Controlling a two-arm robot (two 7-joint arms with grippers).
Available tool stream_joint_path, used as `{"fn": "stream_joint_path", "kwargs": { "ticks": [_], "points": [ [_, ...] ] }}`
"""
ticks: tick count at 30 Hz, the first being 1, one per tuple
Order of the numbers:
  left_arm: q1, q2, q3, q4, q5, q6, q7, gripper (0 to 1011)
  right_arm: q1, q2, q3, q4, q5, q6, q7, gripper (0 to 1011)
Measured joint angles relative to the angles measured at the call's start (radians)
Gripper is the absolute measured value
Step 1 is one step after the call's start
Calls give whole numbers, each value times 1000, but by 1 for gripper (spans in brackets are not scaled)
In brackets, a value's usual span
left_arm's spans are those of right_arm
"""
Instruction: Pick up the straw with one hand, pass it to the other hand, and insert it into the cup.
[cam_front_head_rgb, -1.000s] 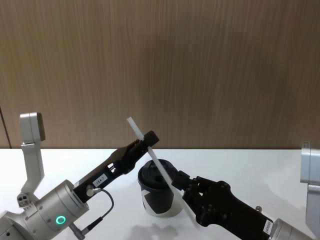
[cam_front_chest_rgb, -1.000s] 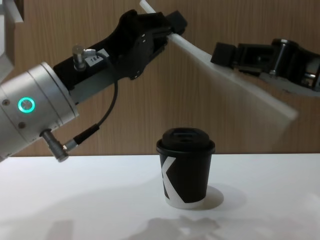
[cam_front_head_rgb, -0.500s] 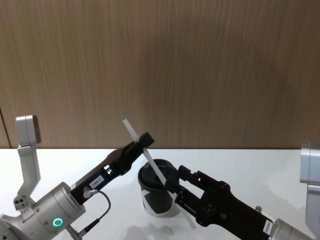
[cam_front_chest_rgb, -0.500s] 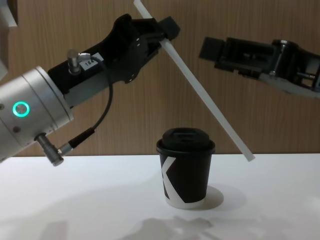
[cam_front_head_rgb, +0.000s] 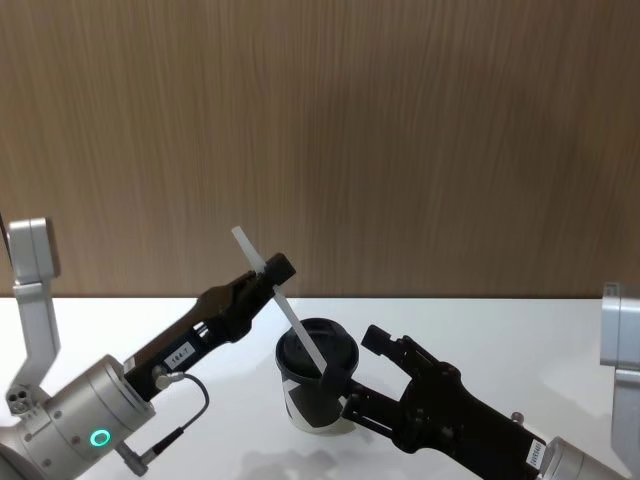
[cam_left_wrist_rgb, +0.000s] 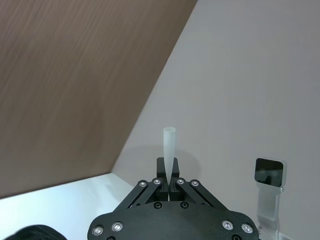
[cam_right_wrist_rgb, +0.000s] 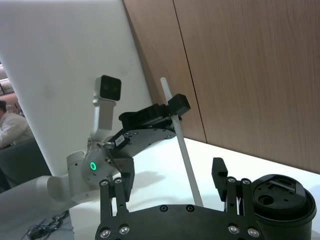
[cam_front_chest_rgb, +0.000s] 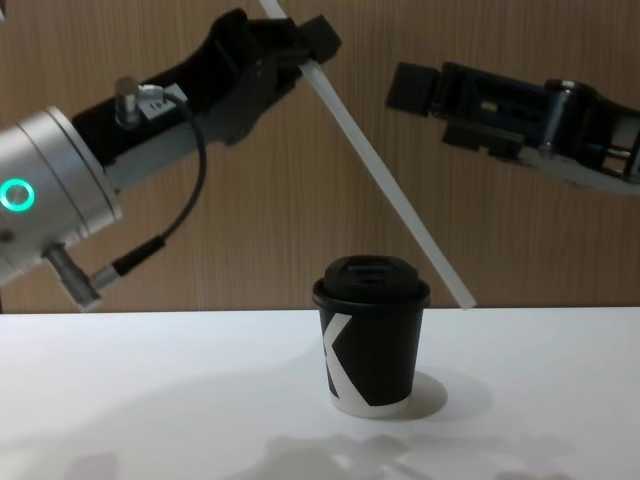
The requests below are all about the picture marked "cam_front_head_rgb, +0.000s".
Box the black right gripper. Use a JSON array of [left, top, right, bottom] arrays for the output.
[[322, 323, 550, 474]]

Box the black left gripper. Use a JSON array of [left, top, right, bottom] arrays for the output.
[[122, 253, 297, 403]]

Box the white plastic straw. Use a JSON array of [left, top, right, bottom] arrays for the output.
[[230, 225, 329, 376]]

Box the white and black paper cup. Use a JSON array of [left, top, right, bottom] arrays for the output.
[[275, 317, 360, 435]]

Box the black plastic cup lid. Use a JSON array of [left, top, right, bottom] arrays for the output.
[[275, 317, 360, 387]]

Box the thin dark gripper cable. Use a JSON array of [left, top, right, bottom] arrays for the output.
[[117, 366, 211, 474]]

